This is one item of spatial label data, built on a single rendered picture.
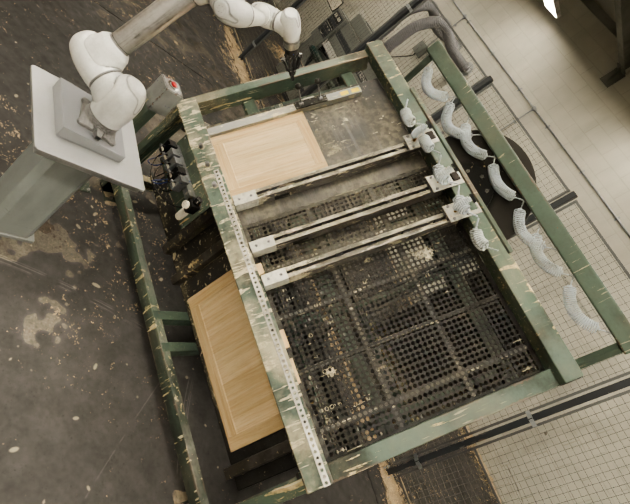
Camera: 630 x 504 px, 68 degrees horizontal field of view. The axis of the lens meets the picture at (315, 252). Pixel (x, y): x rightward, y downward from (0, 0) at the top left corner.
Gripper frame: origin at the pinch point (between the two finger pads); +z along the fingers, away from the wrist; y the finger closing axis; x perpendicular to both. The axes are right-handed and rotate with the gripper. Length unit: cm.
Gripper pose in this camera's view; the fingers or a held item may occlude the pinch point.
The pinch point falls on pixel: (292, 74)
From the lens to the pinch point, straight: 288.8
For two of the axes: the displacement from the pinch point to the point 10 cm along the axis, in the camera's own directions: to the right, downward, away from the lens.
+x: 3.6, 8.5, -3.8
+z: -0.2, 4.1, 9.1
